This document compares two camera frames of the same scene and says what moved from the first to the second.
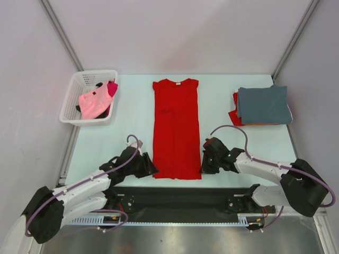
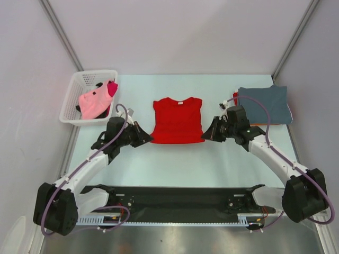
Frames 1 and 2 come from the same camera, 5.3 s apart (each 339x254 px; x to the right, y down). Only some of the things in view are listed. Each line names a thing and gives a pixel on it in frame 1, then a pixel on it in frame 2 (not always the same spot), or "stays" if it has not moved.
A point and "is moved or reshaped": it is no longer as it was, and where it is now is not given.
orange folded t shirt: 260,124 stays
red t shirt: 176,129 is moved or reshaped
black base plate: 186,201 stays
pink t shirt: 93,103 stays
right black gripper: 209,164 -> 216,129
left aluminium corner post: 49,9 stays
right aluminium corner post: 293,41 stays
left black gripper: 148,168 -> 142,137
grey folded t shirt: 264,106 stays
